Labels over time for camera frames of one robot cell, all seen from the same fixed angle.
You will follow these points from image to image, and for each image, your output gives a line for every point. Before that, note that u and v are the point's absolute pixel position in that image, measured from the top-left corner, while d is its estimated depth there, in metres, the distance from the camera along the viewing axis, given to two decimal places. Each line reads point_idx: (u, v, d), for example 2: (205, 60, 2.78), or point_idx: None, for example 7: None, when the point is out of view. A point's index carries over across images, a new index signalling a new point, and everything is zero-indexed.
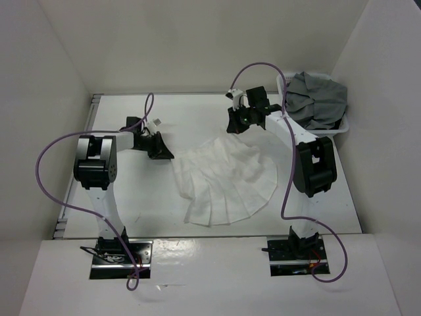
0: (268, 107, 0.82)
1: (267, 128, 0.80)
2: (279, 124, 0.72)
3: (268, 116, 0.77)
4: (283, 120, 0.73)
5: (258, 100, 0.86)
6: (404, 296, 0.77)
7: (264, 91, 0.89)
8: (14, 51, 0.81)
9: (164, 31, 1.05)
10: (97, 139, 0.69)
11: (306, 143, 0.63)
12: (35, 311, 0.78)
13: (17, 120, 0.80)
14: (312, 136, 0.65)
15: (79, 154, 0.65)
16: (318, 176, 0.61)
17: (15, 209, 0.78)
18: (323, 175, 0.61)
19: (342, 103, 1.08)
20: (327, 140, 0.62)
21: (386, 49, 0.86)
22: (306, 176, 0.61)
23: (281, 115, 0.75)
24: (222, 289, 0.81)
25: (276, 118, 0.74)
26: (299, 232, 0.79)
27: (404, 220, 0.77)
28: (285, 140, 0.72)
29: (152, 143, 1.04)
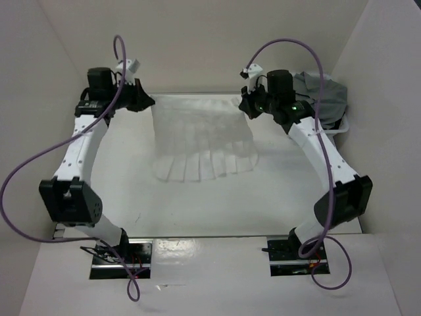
0: (297, 108, 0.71)
1: (291, 133, 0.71)
2: (312, 143, 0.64)
3: (297, 125, 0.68)
4: (316, 137, 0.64)
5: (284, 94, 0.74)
6: (403, 296, 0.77)
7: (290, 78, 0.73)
8: (14, 51, 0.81)
9: (164, 30, 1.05)
10: (62, 182, 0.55)
11: (343, 184, 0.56)
12: (35, 311, 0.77)
13: (16, 120, 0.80)
14: (350, 173, 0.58)
15: (49, 205, 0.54)
16: (346, 216, 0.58)
17: (14, 209, 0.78)
18: (351, 214, 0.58)
19: (343, 103, 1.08)
20: (368, 182, 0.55)
21: (386, 49, 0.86)
22: (336, 218, 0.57)
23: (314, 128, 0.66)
24: (222, 289, 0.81)
25: (308, 132, 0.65)
26: (301, 236, 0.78)
27: (403, 220, 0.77)
28: (314, 160, 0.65)
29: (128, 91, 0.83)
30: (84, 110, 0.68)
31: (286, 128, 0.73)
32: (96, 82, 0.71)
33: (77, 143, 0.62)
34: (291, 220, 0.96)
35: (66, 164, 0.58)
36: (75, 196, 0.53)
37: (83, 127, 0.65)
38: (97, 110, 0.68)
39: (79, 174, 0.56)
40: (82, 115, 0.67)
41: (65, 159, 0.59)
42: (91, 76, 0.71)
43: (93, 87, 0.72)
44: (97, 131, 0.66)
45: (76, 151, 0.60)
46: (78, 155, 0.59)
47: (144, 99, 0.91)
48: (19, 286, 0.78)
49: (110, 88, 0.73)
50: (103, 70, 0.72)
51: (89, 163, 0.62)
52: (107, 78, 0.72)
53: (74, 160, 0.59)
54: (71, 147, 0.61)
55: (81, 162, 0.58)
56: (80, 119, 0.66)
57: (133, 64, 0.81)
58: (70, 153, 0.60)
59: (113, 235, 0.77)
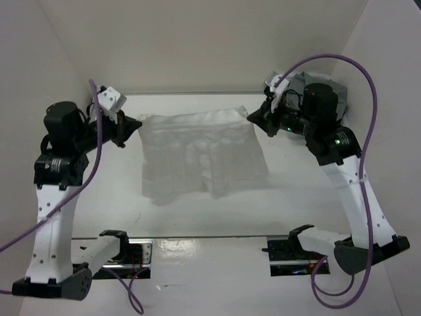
0: (341, 141, 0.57)
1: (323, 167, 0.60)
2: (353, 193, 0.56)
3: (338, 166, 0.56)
4: (358, 186, 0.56)
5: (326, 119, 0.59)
6: (403, 296, 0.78)
7: (336, 101, 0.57)
8: (14, 52, 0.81)
9: (164, 30, 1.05)
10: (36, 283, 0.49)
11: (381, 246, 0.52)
12: (36, 311, 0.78)
13: (16, 120, 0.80)
14: (388, 233, 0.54)
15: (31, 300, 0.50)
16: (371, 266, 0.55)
17: (14, 209, 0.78)
18: None
19: (343, 103, 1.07)
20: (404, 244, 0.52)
21: (386, 51, 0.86)
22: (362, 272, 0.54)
23: (356, 174, 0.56)
24: (221, 289, 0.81)
25: (350, 178, 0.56)
26: (304, 243, 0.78)
27: (403, 221, 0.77)
28: (348, 203, 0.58)
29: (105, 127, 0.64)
30: (47, 176, 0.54)
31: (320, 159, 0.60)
32: (54, 132, 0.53)
33: (44, 230, 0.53)
34: (291, 220, 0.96)
35: (38, 261, 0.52)
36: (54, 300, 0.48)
37: (49, 205, 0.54)
38: (62, 174, 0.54)
39: (54, 274, 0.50)
40: (44, 185, 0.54)
41: (34, 253, 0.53)
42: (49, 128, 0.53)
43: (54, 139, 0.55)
44: (68, 207, 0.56)
45: (46, 241, 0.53)
46: (50, 249, 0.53)
47: (127, 130, 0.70)
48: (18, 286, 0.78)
49: (77, 130, 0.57)
50: (73, 111, 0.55)
51: (65, 245, 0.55)
52: (70, 124, 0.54)
53: (45, 255, 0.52)
54: (39, 237, 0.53)
55: (55, 257, 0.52)
56: (43, 191, 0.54)
57: (116, 102, 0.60)
58: (39, 244, 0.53)
59: (111, 247, 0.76)
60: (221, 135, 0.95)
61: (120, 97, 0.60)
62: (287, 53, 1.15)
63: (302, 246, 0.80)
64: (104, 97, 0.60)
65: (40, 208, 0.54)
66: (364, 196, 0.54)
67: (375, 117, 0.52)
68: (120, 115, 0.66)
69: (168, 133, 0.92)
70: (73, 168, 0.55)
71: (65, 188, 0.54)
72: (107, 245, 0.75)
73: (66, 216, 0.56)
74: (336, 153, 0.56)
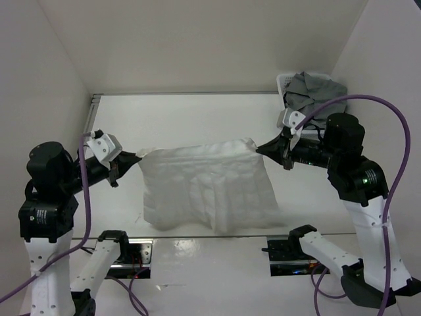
0: (368, 179, 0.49)
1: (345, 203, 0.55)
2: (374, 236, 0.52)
3: (364, 209, 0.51)
4: (380, 230, 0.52)
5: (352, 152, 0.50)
6: (403, 296, 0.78)
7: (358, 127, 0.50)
8: (14, 52, 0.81)
9: (164, 30, 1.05)
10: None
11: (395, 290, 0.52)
12: None
13: (16, 121, 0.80)
14: (404, 277, 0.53)
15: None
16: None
17: (14, 210, 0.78)
18: None
19: (343, 103, 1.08)
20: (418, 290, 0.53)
21: (385, 51, 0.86)
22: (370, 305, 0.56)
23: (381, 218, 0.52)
24: (222, 290, 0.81)
25: (373, 222, 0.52)
26: (306, 249, 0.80)
27: (403, 221, 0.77)
28: (367, 244, 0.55)
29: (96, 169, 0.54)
30: (34, 228, 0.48)
31: (343, 195, 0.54)
32: (38, 179, 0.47)
33: (41, 283, 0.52)
34: (290, 220, 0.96)
35: (39, 311, 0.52)
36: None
37: (41, 257, 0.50)
38: (50, 228, 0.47)
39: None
40: (31, 240, 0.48)
41: (34, 304, 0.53)
42: (33, 174, 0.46)
43: (41, 184, 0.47)
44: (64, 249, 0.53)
45: (43, 293, 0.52)
46: (48, 301, 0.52)
47: (123, 168, 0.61)
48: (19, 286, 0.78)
49: (64, 172, 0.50)
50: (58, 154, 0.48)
51: (65, 289, 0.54)
52: (54, 168, 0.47)
53: (45, 307, 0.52)
54: (35, 289, 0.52)
55: (55, 307, 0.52)
56: (33, 245, 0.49)
57: (110, 154, 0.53)
58: (37, 296, 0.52)
59: (111, 259, 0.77)
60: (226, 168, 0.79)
61: (114, 149, 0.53)
62: (288, 54, 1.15)
63: (302, 249, 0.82)
64: (99, 150, 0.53)
65: (31, 261, 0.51)
66: (386, 244, 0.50)
67: (405, 159, 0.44)
68: (114, 162, 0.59)
69: (172, 168, 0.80)
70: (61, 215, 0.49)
71: (56, 241, 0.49)
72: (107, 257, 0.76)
73: (61, 264, 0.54)
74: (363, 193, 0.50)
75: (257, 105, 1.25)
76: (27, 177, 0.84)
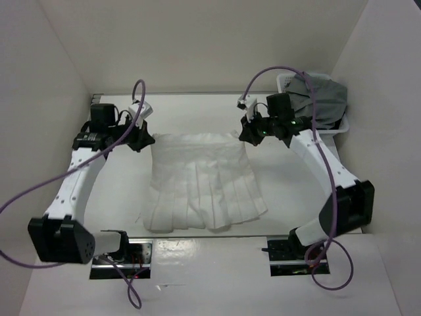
0: (296, 122, 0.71)
1: (291, 147, 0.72)
2: (310, 153, 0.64)
3: (297, 136, 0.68)
4: (314, 145, 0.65)
5: (283, 110, 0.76)
6: (404, 297, 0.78)
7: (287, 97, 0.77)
8: (14, 52, 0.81)
9: (164, 30, 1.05)
10: (53, 220, 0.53)
11: (344, 187, 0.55)
12: (36, 311, 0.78)
13: (16, 121, 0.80)
14: (350, 177, 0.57)
15: (36, 243, 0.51)
16: (350, 224, 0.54)
17: (15, 210, 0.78)
18: (356, 220, 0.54)
19: (343, 103, 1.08)
20: (368, 187, 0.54)
21: (385, 51, 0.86)
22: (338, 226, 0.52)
23: (312, 139, 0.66)
24: (222, 289, 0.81)
25: (306, 142, 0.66)
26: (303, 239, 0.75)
27: (404, 221, 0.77)
28: (316, 169, 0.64)
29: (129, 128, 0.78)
30: (83, 143, 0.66)
31: (285, 143, 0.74)
32: (95, 118, 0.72)
33: (72, 177, 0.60)
34: (290, 220, 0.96)
35: (60, 201, 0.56)
36: (66, 236, 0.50)
37: (79, 160, 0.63)
38: (96, 143, 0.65)
39: (71, 211, 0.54)
40: (81, 148, 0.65)
41: (58, 195, 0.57)
42: (93, 111, 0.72)
43: (94, 121, 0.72)
44: (94, 164, 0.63)
45: (70, 187, 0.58)
46: (72, 191, 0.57)
47: (144, 143, 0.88)
48: (19, 286, 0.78)
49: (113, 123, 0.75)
50: (106, 106, 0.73)
51: (83, 199, 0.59)
52: (107, 114, 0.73)
53: (67, 196, 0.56)
54: (66, 182, 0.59)
55: (75, 199, 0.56)
56: (79, 152, 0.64)
57: (144, 112, 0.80)
58: (64, 189, 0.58)
59: (115, 237, 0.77)
60: (219, 155, 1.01)
61: (147, 109, 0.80)
62: (287, 54, 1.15)
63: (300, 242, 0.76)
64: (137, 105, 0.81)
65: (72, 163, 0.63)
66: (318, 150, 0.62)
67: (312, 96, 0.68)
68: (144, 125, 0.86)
69: (175, 151, 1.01)
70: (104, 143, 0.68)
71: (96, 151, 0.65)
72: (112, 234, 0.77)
73: (90, 175, 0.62)
74: (294, 129, 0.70)
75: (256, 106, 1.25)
76: (27, 177, 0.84)
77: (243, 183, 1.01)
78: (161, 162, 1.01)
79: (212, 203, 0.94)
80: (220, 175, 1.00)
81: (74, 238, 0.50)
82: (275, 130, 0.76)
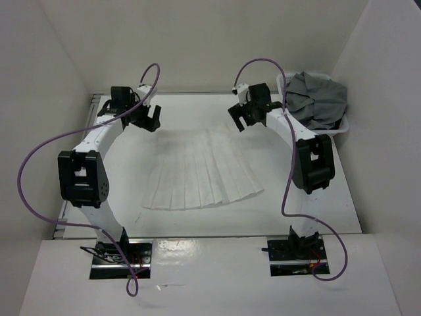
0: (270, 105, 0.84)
1: (267, 125, 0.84)
2: (279, 122, 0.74)
3: (269, 113, 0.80)
4: (283, 117, 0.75)
5: (260, 97, 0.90)
6: (404, 297, 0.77)
7: (264, 87, 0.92)
8: (14, 53, 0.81)
9: (164, 30, 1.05)
10: (79, 153, 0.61)
11: (305, 141, 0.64)
12: (35, 311, 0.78)
13: (16, 121, 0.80)
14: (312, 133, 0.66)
15: (62, 170, 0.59)
16: (316, 172, 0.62)
17: (15, 209, 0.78)
18: (321, 171, 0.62)
19: (343, 104, 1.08)
20: (326, 139, 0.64)
21: (385, 50, 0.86)
22: (304, 172, 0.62)
23: (281, 112, 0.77)
24: (222, 289, 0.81)
25: (277, 115, 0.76)
26: (298, 232, 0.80)
27: (404, 221, 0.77)
28: (286, 135, 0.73)
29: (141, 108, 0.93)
30: (106, 112, 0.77)
31: (264, 122, 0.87)
32: (116, 96, 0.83)
33: (96, 130, 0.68)
34: (289, 220, 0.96)
35: (85, 142, 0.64)
36: (89, 163, 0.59)
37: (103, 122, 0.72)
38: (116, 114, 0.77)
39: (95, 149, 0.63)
40: (104, 115, 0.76)
41: (85, 139, 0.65)
42: (113, 91, 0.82)
43: (114, 99, 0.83)
44: (115, 127, 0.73)
45: (95, 134, 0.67)
46: (97, 137, 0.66)
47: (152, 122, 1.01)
48: (19, 286, 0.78)
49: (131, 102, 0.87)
50: (124, 89, 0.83)
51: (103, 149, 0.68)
52: (127, 94, 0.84)
53: (93, 139, 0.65)
54: (91, 132, 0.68)
55: (99, 143, 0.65)
56: (101, 117, 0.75)
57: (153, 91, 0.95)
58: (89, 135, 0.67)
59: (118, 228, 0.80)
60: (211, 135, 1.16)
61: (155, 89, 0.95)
62: (287, 54, 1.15)
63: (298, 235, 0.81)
64: (143, 86, 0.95)
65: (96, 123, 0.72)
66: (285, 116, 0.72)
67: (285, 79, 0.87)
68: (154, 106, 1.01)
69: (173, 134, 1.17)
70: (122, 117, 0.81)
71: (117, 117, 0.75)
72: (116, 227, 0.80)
73: (110, 132, 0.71)
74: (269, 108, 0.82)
75: None
76: (27, 176, 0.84)
77: (242, 174, 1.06)
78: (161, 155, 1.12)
79: (212, 192, 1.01)
80: (216, 160, 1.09)
81: (95, 166, 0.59)
82: (254, 112, 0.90)
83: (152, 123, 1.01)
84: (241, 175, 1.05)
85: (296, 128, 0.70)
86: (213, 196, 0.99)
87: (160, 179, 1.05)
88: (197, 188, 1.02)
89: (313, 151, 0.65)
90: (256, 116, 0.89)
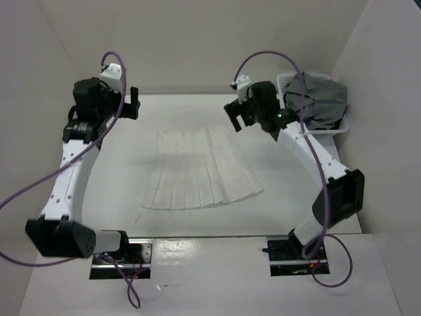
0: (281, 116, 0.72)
1: (279, 140, 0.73)
2: (299, 145, 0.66)
3: (284, 130, 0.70)
4: (302, 138, 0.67)
5: (268, 103, 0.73)
6: (404, 297, 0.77)
7: (271, 87, 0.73)
8: (14, 53, 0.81)
9: (164, 30, 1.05)
10: (52, 221, 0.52)
11: (335, 180, 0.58)
12: (35, 311, 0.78)
13: (16, 121, 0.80)
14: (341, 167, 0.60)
15: (36, 242, 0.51)
16: (344, 214, 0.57)
17: (14, 209, 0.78)
18: (350, 209, 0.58)
19: (343, 103, 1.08)
20: (359, 176, 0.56)
21: (385, 51, 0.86)
22: (336, 215, 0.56)
23: (300, 131, 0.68)
24: (221, 289, 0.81)
25: (295, 134, 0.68)
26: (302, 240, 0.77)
27: (404, 221, 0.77)
28: (307, 160, 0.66)
29: (113, 101, 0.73)
30: (74, 135, 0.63)
31: (273, 133, 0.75)
32: (80, 102, 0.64)
33: (65, 174, 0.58)
34: (290, 220, 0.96)
35: (54, 201, 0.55)
36: (66, 236, 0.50)
37: (72, 155, 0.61)
38: (87, 133, 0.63)
39: (68, 212, 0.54)
40: (72, 141, 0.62)
41: (52, 194, 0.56)
42: (76, 93, 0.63)
43: (79, 106, 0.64)
44: (87, 157, 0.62)
45: (65, 184, 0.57)
46: (67, 190, 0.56)
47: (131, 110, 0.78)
48: (19, 286, 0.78)
49: (99, 99, 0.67)
50: (89, 88, 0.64)
51: (78, 195, 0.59)
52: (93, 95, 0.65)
53: (62, 195, 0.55)
54: (59, 180, 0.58)
55: (71, 198, 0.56)
56: (68, 145, 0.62)
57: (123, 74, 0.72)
58: (58, 185, 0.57)
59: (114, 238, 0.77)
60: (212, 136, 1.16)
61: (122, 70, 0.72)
62: (287, 54, 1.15)
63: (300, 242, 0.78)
64: (107, 70, 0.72)
65: (64, 158, 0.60)
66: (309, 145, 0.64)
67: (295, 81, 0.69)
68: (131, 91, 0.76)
69: (173, 133, 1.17)
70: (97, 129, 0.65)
71: (88, 142, 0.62)
72: (111, 237, 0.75)
73: (85, 166, 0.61)
74: (281, 123, 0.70)
75: None
76: (27, 176, 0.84)
77: (242, 174, 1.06)
78: (161, 155, 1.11)
79: (212, 191, 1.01)
80: (216, 160, 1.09)
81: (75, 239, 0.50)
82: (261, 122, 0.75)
83: (133, 108, 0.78)
84: (241, 176, 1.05)
85: (322, 159, 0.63)
86: (212, 196, 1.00)
87: (161, 179, 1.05)
88: (197, 189, 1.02)
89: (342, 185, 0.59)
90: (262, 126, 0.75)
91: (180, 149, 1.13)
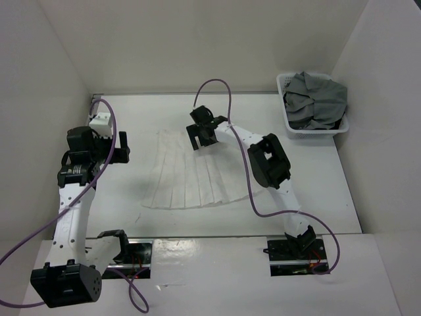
0: (213, 121, 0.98)
1: (218, 139, 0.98)
2: (228, 134, 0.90)
3: (217, 128, 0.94)
4: (229, 129, 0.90)
5: (203, 118, 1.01)
6: (404, 298, 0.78)
7: (206, 110, 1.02)
8: (14, 54, 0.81)
9: (164, 31, 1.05)
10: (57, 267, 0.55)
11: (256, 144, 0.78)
12: (36, 311, 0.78)
13: (16, 122, 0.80)
14: (258, 137, 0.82)
15: (43, 293, 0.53)
16: (274, 169, 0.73)
17: (14, 210, 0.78)
18: (278, 166, 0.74)
19: (342, 104, 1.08)
20: (273, 138, 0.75)
21: (385, 52, 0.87)
22: (264, 171, 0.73)
23: (227, 124, 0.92)
24: (222, 288, 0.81)
25: (224, 128, 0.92)
26: (293, 232, 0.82)
27: (404, 221, 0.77)
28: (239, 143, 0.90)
29: (104, 147, 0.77)
30: (68, 179, 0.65)
31: (214, 137, 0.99)
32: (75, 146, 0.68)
33: (65, 219, 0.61)
34: None
35: (58, 247, 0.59)
36: (72, 281, 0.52)
37: (70, 199, 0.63)
38: (83, 175, 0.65)
39: (73, 256, 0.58)
40: (67, 185, 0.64)
41: (55, 240, 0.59)
42: (70, 139, 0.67)
43: (74, 151, 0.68)
44: (85, 199, 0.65)
45: (66, 228, 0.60)
46: (70, 235, 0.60)
47: (123, 155, 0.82)
48: (18, 287, 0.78)
49: (91, 145, 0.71)
50: (83, 133, 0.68)
51: (82, 236, 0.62)
52: (87, 139, 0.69)
53: (65, 241, 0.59)
54: (60, 225, 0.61)
55: (74, 241, 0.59)
56: (66, 189, 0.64)
57: (110, 118, 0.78)
58: (60, 232, 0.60)
59: (111, 251, 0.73)
60: None
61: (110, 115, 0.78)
62: (287, 54, 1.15)
63: (293, 235, 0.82)
64: (95, 119, 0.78)
65: (62, 202, 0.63)
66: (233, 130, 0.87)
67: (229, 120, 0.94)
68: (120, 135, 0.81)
69: (174, 133, 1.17)
70: (91, 172, 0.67)
71: (84, 184, 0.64)
72: (108, 243, 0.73)
73: (83, 208, 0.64)
74: (215, 125, 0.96)
75: (257, 106, 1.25)
76: (27, 177, 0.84)
77: (242, 173, 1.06)
78: (161, 155, 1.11)
79: (212, 191, 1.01)
80: (216, 160, 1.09)
81: (81, 280, 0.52)
82: (203, 132, 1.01)
83: (123, 153, 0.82)
84: (240, 175, 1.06)
85: (245, 135, 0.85)
86: (213, 195, 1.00)
87: (161, 178, 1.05)
88: (197, 188, 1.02)
89: (266, 150, 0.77)
90: (205, 133, 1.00)
91: (180, 149, 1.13)
